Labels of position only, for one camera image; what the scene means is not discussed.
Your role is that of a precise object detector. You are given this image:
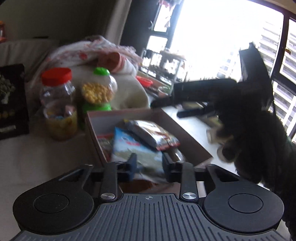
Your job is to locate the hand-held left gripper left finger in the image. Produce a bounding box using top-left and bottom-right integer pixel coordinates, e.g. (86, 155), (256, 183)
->
(58, 153), (139, 202)

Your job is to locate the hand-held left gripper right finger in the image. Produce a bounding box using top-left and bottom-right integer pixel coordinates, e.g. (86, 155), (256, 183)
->
(162, 152), (243, 202)

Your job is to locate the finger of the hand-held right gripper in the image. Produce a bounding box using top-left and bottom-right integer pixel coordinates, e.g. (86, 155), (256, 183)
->
(177, 107), (210, 118)
(151, 97), (176, 108)

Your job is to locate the blue seaweed snack bag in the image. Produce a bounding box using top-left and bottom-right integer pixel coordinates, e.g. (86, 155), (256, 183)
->
(111, 126), (171, 183)

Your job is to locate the pink cardboard box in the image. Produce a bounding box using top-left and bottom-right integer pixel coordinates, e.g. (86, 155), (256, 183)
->
(84, 108), (213, 193)

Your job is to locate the red and white snack bag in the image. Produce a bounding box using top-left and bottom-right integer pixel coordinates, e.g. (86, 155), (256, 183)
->
(124, 119), (181, 151)

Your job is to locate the person's right forearm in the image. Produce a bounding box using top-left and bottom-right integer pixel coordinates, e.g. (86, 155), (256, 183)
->
(215, 93), (296, 234)

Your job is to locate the person's right hand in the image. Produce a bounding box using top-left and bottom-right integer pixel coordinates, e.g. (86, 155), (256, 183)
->
(207, 126), (234, 161)

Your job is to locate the red bowl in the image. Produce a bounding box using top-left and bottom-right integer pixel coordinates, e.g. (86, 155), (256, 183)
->
(136, 76), (153, 87)

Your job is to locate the metal drying rack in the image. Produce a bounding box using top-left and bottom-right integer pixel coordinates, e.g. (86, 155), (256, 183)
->
(140, 47), (186, 84)

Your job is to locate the green-lid clear plastic jar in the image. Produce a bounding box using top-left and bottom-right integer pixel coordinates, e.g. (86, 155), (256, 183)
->
(80, 67), (117, 112)

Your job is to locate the floral blanket pile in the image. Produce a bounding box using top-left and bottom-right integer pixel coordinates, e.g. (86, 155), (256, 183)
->
(30, 35), (151, 112)

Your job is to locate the red-lid clear plastic jar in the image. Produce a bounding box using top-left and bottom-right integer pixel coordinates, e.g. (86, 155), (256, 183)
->
(39, 68), (78, 141)

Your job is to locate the black plum bag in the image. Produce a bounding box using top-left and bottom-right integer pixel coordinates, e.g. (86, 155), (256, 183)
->
(0, 64), (30, 141)

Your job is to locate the beige sofa backrest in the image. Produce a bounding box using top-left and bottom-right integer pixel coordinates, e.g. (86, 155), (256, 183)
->
(0, 39), (60, 70)

